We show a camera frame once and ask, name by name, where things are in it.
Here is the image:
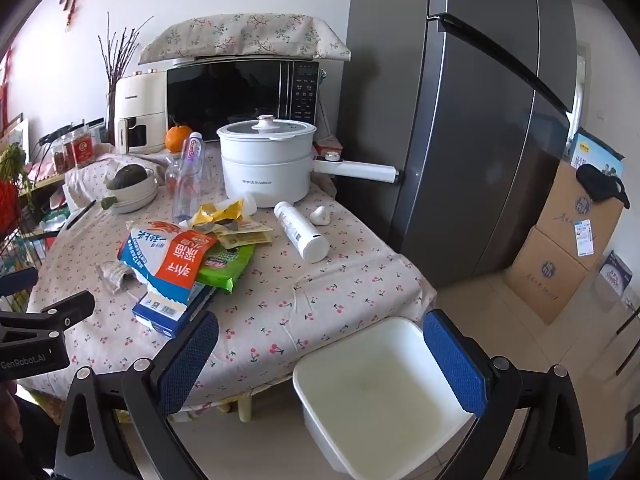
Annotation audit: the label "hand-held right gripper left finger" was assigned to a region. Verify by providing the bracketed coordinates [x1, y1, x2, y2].
[54, 310, 221, 480]

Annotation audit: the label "beige yellow sachet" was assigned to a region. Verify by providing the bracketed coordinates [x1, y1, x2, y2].
[217, 232, 273, 252]

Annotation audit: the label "small clear glass jar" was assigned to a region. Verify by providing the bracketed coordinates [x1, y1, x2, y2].
[164, 155, 182, 193]

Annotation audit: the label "blue white carton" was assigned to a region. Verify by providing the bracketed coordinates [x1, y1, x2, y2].
[132, 280, 218, 338]

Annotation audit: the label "dry twigs in vase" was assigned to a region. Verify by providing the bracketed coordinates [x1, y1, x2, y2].
[97, 12, 153, 143]

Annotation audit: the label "blue printed box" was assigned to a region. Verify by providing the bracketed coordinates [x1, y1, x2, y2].
[565, 127, 625, 178]

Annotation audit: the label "red spice jar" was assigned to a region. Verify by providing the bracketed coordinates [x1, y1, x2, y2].
[52, 135, 76, 173]
[74, 125, 93, 168]

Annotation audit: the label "clear plastic water bottle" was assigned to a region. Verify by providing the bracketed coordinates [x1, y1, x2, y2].
[172, 132, 207, 223]

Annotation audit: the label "black pen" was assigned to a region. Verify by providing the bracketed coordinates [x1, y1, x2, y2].
[67, 200, 97, 226]

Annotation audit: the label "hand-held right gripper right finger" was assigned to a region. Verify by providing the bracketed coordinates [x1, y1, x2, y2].
[422, 309, 591, 480]

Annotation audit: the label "cream air fryer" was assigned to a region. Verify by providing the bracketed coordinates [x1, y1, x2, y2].
[114, 72, 171, 155]

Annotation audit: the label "black chair leg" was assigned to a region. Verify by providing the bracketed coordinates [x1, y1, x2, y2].
[615, 305, 640, 376]

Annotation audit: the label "brown cardboard box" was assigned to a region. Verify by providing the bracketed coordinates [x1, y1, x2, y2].
[504, 225, 591, 325]
[537, 160, 623, 271]

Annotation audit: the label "beige sachet orange print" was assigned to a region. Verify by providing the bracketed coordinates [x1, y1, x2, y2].
[232, 220, 275, 237]

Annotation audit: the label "orange fruit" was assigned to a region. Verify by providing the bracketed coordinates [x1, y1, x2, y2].
[166, 125, 193, 153]

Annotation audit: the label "yellow wrapper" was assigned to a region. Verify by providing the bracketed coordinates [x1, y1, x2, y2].
[187, 199, 246, 233]

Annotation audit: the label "black pouch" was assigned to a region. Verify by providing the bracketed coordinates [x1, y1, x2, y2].
[575, 164, 631, 208]

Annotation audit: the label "green snack packet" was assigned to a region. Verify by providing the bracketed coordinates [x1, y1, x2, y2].
[195, 240, 257, 295]

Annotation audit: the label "white electric cooking pot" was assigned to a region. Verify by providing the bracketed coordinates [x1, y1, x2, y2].
[216, 115, 401, 203]

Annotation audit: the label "crushed metal can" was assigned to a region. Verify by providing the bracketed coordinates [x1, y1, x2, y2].
[97, 261, 133, 293]

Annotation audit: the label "small blue white box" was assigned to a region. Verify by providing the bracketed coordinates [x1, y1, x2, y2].
[597, 250, 633, 301]

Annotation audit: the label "floral cover cloth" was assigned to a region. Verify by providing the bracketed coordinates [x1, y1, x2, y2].
[138, 14, 352, 66]

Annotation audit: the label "green potted plant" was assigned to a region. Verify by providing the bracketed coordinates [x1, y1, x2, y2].
[0, 142, 36, 211]

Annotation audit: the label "blue white orange milk bag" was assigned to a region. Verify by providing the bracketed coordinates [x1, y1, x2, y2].
[118, 220, 218, 306]

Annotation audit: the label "black microwave oven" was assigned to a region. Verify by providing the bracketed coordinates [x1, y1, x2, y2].
[165, 58, 321, 143]

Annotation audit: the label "cherry print tablecloth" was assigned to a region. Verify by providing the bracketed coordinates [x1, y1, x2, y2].
[27, 147, 438, 413]

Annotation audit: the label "black wire rack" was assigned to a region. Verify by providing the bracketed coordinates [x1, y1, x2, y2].
[0, 225, 53, 311]

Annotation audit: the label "grey refrigerator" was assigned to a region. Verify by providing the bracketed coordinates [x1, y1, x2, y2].
[337, 0, 578, 288]

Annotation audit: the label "white plastic bin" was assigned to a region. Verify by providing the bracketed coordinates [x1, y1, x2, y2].
[292, 316, 483, 480]

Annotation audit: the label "person's dark trousers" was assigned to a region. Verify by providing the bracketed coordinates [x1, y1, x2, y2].
[0, 380, 61, 480]

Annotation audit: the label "dark green avocado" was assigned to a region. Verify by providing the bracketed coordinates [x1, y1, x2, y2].
[111, 164, 148, 191]

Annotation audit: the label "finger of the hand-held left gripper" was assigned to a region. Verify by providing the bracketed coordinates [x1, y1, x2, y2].
[0, 290, 96, 345]
[0, 267, 40, 297]

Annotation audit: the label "white plastic bottle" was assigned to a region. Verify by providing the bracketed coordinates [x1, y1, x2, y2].
[274, 201, 331, 263]

